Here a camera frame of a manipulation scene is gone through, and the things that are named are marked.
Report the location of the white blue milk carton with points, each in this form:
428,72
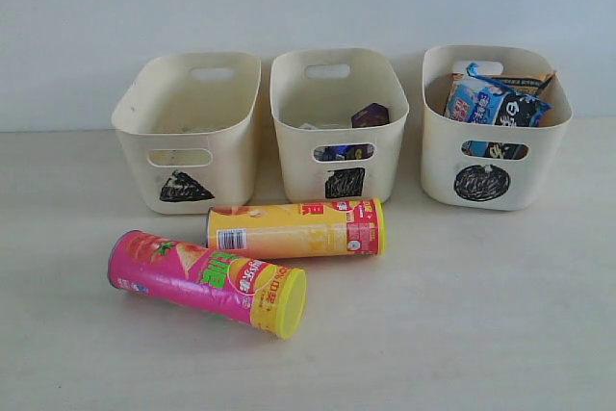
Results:
339,152

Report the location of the purple drink carton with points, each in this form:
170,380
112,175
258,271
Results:
372,115

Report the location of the blue noodle packet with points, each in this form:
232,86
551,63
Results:
510,109

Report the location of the orange noodle packet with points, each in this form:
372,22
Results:
533,84

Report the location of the yellow chips can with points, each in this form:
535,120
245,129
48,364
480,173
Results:
298,230

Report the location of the cream bin square mark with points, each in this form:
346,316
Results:
328,87

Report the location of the pink chips can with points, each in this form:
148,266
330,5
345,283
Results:
258,293

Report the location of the cream bin triangle mark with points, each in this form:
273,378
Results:
188,130

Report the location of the cream bin circle mark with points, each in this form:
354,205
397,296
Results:
453,177

